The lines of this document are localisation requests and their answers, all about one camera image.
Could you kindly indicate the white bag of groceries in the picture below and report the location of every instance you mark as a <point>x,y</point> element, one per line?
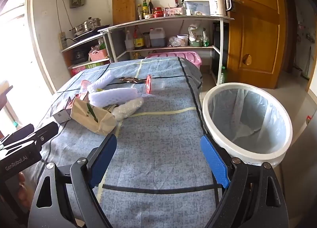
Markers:
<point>197,32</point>

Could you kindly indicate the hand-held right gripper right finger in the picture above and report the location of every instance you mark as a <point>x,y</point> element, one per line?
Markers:
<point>215,162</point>

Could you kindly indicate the clear plastic storage box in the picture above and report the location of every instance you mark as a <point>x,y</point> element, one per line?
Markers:
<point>197,6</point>

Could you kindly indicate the dark glass jar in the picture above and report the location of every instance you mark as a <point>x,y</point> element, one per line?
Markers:
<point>146,41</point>

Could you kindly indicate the clear bubble wrap bag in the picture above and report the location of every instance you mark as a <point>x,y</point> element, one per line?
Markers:
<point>128,107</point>

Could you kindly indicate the green bottle with yellow label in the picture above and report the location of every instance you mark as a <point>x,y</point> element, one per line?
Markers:
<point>145,10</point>

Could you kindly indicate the green printed carton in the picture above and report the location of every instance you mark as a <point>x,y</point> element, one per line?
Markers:
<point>97,65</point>

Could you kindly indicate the small clear condiment bottle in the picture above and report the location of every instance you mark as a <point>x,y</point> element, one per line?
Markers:
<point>139,12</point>

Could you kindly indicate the white electric kettle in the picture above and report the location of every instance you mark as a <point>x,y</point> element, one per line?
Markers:
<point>218,5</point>

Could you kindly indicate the dark soy sauce bottle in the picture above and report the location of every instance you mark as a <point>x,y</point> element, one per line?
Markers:
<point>150,7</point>

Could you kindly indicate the steel pan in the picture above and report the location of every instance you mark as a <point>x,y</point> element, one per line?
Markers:
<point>76,30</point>

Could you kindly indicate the white foam net sleeve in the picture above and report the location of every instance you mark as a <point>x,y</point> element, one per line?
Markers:
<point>102,81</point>
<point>116,96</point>

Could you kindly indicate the black small appliance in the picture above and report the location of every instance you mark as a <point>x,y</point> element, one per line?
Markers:
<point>79,55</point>

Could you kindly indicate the white plastic tub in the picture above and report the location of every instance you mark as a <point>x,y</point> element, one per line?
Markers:
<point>182,39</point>

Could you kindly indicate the crumpled clear plastic bag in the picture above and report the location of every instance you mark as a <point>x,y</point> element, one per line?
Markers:
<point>172,42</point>

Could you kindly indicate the person's left hand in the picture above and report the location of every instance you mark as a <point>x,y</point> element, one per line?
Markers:
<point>22,190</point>

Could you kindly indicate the brown snack wrapper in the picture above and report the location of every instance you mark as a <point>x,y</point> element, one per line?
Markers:
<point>130,79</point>

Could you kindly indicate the wooden cutting board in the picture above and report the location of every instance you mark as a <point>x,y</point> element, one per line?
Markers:
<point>123,7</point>

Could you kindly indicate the white window frame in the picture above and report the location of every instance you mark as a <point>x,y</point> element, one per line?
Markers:
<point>37,32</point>

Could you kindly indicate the pink printed carton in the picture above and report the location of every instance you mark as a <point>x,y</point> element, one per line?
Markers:
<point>78,70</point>

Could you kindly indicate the clear cup with red lid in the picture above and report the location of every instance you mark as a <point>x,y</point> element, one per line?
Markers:
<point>148,84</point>

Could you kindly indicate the small white cardboard box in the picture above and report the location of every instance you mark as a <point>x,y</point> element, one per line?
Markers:
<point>60,116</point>

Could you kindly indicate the brown paper bag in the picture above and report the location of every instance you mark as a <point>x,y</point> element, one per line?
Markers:
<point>84,116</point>

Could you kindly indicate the white round trash bin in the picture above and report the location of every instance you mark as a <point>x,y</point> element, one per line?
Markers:
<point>247,155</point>

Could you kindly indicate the steel steamer pot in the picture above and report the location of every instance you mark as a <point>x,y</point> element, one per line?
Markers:
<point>92,23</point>

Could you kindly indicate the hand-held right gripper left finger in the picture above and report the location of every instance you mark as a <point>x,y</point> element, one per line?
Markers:
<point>102,162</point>

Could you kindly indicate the red condiment jars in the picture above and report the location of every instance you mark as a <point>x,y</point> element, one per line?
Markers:
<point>158,12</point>

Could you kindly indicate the blue-grey patterned tablecloth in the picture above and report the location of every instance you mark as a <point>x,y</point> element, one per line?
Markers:
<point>161,131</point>

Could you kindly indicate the small white metal shelf unit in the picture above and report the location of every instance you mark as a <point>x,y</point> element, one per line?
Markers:
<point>81,44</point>

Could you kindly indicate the black induction cooker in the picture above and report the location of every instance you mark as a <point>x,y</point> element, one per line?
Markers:
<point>86,35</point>

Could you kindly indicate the large white metal shelf unit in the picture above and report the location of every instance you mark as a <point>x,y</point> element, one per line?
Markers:
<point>173,19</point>

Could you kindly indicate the round wooden door knob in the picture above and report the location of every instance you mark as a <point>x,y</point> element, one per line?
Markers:
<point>247,59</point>

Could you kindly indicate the clear plastic bin liner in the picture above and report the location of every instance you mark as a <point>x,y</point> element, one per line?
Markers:
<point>260,124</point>

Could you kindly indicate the white power strip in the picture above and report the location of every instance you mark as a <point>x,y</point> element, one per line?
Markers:
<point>63,41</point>

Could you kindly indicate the clear plastic bottle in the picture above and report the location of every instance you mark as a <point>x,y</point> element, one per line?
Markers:
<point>128,41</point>

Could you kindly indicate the oil bottle with yellow label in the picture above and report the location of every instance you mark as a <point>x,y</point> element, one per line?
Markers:
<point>138,39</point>

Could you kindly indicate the translucent jerry can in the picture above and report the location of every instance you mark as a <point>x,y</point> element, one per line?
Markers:
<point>157,38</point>

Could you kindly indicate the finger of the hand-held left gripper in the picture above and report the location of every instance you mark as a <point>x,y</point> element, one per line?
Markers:
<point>21,132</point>
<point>47,131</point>

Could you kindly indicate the green plastic bottle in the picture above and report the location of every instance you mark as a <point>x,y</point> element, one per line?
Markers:
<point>223,75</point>

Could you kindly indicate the pink woven plastic basket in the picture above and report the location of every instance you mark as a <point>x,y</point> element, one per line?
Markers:
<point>98,55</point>

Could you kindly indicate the wooden door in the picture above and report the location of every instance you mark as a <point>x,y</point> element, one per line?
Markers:
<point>252,32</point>

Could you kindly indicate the pink utensil rack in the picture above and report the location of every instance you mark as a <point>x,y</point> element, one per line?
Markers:
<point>174,12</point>

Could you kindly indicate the black box appliance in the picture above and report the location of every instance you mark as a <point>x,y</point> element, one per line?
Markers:
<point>220,44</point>

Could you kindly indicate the pink plastic wrapper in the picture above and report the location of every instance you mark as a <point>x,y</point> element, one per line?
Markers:
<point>85,85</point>

